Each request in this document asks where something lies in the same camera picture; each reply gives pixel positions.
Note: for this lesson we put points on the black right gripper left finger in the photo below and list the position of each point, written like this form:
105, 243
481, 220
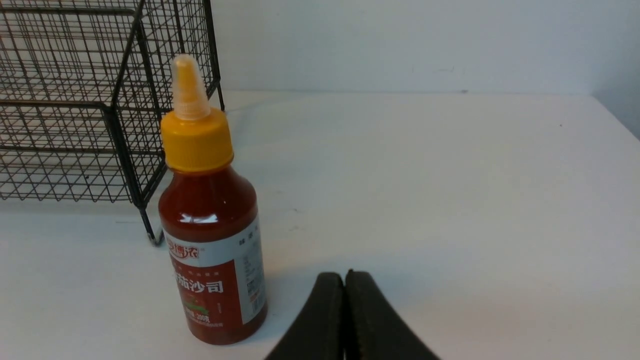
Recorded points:
316, 332

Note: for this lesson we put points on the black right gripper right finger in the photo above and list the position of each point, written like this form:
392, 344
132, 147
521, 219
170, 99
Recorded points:
373, 329

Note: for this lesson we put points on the red sauce bottle yellow cap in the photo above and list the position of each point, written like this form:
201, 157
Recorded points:
209, 217

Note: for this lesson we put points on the black wire mesh shelf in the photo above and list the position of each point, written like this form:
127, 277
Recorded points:
84, 86

